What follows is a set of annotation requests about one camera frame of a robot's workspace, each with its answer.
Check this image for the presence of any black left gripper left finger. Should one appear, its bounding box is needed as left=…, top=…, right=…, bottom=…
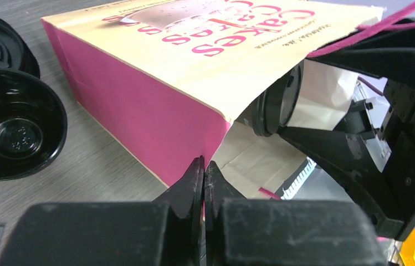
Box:
left=0, top=157, right=205, bottom=265

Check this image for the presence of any yellow toy block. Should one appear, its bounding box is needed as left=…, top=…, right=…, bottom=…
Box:
left=398, top=229, right=415, bottom=266

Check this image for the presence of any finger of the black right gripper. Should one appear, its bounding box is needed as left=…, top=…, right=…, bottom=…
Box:
left=279, top=127, right=402, bottom=239
left=314, top=29, right=415, bottom=89

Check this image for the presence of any black cup stack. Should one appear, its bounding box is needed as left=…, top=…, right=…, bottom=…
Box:
left=0, top=69, right=68, bottom=181

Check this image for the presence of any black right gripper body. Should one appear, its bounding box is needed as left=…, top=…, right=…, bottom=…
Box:
left=381, top=80, right=415, bottom=241

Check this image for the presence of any single black cup lid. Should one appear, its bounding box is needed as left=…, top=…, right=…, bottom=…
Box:
left=250, top=61, right=304, bottom=137

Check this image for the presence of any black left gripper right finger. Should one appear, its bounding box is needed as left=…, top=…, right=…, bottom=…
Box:
left=204, top=162, right=387, bottom=265

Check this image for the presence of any pink cakes paper bag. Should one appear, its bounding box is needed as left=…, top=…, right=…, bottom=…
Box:
left=42, top=1, right=387, bottom=199

